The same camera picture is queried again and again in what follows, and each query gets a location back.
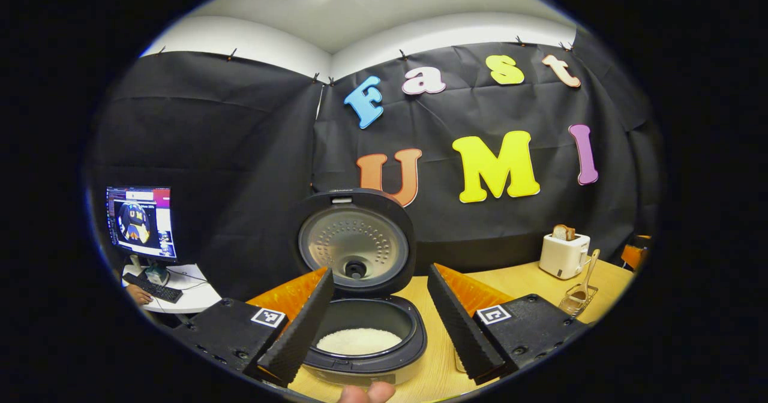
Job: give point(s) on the wooden spoon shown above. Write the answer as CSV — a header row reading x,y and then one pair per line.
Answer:
x,y
588,271

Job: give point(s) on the toasted bread slice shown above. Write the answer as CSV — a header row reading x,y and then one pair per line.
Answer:
x,y
564,232

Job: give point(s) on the clear chopstick holder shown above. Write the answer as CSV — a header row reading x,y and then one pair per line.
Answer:
x,y
570,307

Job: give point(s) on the black keyboard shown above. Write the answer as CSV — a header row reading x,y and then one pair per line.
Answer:
x,y
153,288

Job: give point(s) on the small teal box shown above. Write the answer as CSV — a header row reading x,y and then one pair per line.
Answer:
x,y
157,274

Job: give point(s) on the black backdrop cloth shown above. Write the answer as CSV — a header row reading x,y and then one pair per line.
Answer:
x,y
240,151

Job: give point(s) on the computer monitor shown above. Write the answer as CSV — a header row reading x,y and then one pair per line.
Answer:
x,y
141,223

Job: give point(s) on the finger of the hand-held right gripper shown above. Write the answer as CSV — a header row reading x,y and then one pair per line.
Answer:
x,y
637,253

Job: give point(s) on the black and white rice cooker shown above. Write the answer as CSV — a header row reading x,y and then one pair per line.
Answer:
x,y
360,241

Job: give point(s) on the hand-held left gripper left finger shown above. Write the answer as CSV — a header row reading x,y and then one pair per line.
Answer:
x,y
300,325

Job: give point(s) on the white toaster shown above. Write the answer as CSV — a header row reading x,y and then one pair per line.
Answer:
x,y
561,258

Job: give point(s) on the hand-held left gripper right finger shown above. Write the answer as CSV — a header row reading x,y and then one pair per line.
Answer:
x,y
456,325

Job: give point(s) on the white rice heap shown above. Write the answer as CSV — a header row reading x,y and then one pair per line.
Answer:
x,y
360,342

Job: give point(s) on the white side desk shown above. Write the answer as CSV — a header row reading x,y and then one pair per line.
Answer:
x,y
195,295

